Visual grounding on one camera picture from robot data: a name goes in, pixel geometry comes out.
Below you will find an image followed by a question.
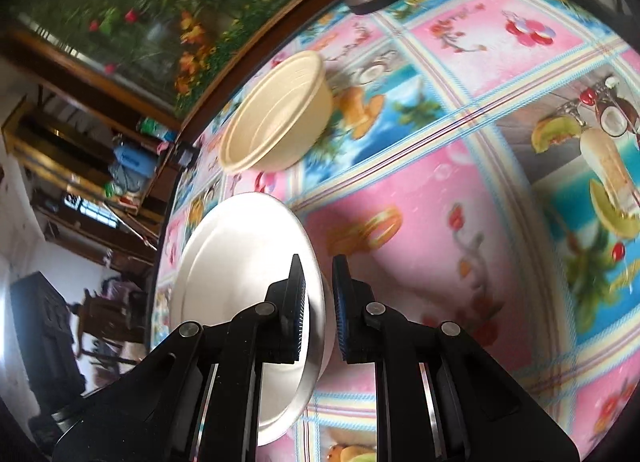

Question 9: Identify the white foam bowl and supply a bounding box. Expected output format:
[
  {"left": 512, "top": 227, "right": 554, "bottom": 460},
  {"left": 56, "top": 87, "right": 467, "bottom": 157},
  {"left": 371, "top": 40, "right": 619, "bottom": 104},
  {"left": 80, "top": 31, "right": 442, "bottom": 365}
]
[{"left": 169, "top": 192, "right": 335, "bottom": 446}]

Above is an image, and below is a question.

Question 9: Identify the wooden cabinet counter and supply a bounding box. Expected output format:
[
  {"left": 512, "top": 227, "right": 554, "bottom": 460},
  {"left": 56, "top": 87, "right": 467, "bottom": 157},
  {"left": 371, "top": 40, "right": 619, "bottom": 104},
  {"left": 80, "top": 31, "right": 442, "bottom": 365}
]
[{"left": 1, "top": 0, "right": 337, "bottom": 245}]

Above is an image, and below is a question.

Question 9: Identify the colourful patterned tablecloth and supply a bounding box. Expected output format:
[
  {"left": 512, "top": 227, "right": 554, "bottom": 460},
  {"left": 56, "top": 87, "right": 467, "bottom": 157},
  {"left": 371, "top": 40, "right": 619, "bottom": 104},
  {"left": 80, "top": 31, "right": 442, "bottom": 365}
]
[{"left": 150, "top": 0, "right": 639, "bottom": 460}]

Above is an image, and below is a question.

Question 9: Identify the small beige bowl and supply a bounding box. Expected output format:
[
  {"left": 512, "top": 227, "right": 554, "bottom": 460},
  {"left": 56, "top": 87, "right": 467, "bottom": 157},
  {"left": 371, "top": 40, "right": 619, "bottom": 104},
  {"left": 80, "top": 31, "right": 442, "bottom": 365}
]
[{"left": 218, "top": 51, "right": 333, "bottom": 175}]

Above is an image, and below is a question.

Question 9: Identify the blue water jug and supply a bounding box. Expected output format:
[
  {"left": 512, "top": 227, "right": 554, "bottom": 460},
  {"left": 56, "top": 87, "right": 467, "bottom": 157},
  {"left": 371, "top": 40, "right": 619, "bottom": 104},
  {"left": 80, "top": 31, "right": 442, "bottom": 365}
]
[{"left": 114, "top": 144, "right": 157, "bottom": 178}]

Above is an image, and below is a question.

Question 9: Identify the floral aquarium backdrop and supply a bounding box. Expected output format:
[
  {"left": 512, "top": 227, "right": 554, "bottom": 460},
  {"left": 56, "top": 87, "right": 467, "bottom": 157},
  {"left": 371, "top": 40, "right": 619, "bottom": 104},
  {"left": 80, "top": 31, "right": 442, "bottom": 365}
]
[{"left": 8, "top": 0, "right": 294, "bottom": 121}]

